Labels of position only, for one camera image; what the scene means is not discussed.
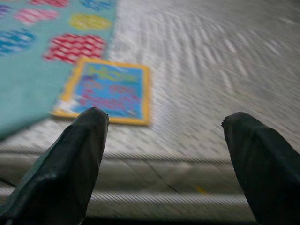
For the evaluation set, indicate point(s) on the grey quilted mattress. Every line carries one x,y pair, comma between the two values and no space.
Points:
199,70

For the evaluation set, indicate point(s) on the teal blanket with colourful hearts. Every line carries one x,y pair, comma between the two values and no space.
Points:
28,82

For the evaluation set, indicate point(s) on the blue yellow children's book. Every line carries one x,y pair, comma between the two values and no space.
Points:
110,89

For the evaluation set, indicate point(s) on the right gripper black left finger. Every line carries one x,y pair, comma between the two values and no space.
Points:
56,178

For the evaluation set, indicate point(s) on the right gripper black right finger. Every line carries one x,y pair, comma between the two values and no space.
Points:
272,182

